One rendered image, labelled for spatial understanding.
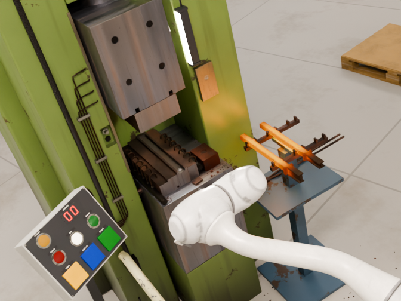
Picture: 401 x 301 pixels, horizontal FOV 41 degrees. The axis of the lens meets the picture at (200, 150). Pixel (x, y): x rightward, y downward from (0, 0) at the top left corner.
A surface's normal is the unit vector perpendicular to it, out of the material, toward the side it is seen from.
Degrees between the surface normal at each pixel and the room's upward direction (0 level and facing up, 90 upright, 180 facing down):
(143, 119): 90
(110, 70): 90
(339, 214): 0
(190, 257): 90
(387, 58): 0
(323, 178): 0
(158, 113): 90
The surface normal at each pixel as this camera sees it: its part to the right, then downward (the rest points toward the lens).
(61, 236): 0.61, -0.25
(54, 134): 0.53, 0.40
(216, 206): 0.22, -0.73
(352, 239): -0.22, -0.79
